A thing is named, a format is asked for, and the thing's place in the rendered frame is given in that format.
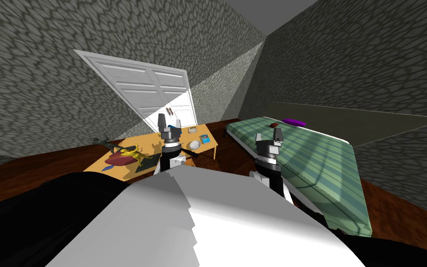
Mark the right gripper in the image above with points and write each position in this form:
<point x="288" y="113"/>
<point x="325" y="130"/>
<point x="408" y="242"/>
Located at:
<point x="269" y="149"/>

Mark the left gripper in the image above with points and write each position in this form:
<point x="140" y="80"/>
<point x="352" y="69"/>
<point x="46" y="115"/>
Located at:
<point x="171" y="134"/>

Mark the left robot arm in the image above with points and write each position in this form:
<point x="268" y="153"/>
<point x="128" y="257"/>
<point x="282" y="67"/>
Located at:
<point x="32" y="222"/>

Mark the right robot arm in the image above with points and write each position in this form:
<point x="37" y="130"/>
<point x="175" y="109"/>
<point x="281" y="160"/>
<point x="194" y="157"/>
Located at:
<point x="274" y="181"/>

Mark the brown ball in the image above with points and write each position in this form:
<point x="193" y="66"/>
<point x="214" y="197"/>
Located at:
<point x="273" y="125"/>

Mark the yellow wooden table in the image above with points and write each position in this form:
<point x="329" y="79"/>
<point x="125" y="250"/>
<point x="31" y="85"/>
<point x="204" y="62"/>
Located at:
<point x="148" y="141"/>

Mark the purple pillow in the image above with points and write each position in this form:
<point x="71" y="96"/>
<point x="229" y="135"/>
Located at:
<point x="294" y="122"/>

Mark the white bowl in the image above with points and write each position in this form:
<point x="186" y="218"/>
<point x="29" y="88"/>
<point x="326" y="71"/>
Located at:
<point x="194" y="145"/>

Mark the blue book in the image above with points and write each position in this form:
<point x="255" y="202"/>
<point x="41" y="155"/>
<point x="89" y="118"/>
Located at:
<point x="205" y="139"/>

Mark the dark flat tray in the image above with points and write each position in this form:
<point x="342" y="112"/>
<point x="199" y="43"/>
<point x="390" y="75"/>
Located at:
<point x="148" y="164"/>

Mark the white panelled door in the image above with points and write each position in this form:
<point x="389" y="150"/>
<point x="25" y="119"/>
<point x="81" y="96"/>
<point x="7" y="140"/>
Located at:
<point x="143" y="85"/>

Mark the yellow figurine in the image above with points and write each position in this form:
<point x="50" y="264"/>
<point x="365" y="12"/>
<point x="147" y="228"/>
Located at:
<point x="134" y="152"/>

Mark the green striped bed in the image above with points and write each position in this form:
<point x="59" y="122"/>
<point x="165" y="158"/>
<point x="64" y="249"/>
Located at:
<point x="310" y="163"/>

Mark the dark red cushion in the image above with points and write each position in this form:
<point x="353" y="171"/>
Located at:
<point x="119" y="160"/>

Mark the dark green figurine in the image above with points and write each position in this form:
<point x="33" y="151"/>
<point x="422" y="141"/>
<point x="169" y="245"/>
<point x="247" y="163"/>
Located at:
<point x="106" y="142"/>

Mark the small blue pen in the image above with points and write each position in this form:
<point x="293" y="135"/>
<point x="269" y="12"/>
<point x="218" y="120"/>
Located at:
<point x="108" y="168"/>

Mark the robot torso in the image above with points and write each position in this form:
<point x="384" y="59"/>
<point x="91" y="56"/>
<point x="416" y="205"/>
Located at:
<point x="217" y="222"/>

